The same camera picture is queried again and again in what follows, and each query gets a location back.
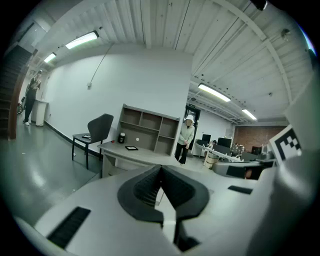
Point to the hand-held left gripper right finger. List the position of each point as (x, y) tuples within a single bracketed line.
[(190, 195)]

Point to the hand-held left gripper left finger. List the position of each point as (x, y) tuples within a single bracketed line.
[(140, 197)]

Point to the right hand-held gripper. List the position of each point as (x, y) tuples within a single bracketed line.
[(290, 170)]

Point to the black framed picture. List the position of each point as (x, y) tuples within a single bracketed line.
[(131, 148)]

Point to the grey wooden desk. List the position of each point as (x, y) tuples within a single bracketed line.
[(150, 154)]

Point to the black computer monitor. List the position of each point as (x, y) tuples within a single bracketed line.
[(256, 150), (206, 138), (224, 142)]

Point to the round wooden bin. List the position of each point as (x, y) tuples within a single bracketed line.
[(212, 160)]

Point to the long white table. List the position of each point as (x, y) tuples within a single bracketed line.
[(217, 153)]

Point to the grey wooden shelf hutch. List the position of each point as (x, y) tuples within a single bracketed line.
[(152, 140)]

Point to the black bottle with white lid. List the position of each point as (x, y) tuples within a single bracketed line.
[(121, 138)]

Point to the long ceiling lamp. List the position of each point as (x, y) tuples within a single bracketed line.
[(81, 40), (214, 92), (50, 57), (249, 114)]

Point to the black door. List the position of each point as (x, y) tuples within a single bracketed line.
[(196, 117)]

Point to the dark upholstered chair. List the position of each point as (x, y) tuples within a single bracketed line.
[(100, 127)]

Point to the small black object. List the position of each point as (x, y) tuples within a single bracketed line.
[(86, 136)]

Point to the dark staircase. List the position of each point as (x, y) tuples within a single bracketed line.
[(11, 82)]

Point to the white wall socket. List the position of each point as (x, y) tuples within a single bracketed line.
[(89, 84)]

